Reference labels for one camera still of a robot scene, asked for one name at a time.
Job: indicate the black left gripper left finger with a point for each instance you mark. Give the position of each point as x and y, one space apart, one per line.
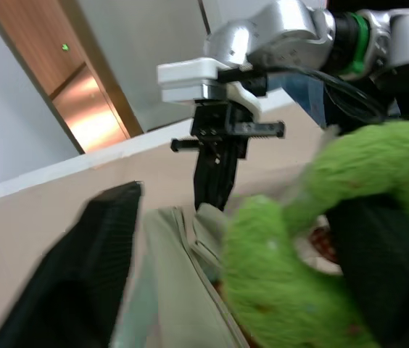
81 261

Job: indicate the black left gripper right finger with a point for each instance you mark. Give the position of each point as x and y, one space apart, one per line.
378 261

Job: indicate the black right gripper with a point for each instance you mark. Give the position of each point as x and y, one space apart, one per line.
222 121

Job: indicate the pale green zipper pouch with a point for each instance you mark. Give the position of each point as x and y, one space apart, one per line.
175 275

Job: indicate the brown wooden door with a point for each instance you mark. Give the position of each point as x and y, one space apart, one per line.
77 90

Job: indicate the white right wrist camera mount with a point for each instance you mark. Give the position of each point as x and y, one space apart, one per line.
193 78

